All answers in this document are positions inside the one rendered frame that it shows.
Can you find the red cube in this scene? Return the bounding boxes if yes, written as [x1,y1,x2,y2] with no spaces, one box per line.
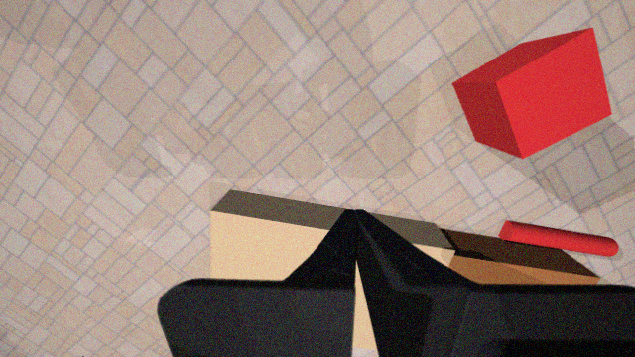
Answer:
[453,28,611,159]

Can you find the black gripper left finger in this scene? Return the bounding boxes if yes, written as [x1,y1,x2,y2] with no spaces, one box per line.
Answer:
[157,209,358,357]

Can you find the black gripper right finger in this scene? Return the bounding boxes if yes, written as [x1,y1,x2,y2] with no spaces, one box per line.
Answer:
[354,209,635,357]

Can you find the red rounded bar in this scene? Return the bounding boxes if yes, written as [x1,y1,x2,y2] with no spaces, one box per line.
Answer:
[498,220,619,256]

